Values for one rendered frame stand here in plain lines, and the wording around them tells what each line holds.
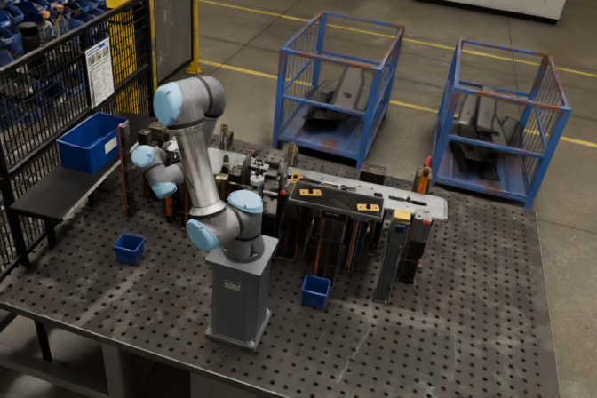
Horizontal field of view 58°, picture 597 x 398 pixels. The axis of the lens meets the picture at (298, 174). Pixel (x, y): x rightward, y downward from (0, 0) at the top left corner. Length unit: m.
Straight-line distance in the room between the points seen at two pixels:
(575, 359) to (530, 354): 1.15
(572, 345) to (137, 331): 2.50
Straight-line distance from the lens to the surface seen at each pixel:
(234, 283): 1.93
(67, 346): 3.17
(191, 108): 1.62
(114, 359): 2.39
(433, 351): 2.29
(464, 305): 2.52
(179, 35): 5.70
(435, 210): 2.49
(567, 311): 3.86
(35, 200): 2.38
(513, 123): 4.97
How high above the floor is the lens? 2.38
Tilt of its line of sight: 33 degrees down
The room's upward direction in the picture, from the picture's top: 7 degrees clockwise
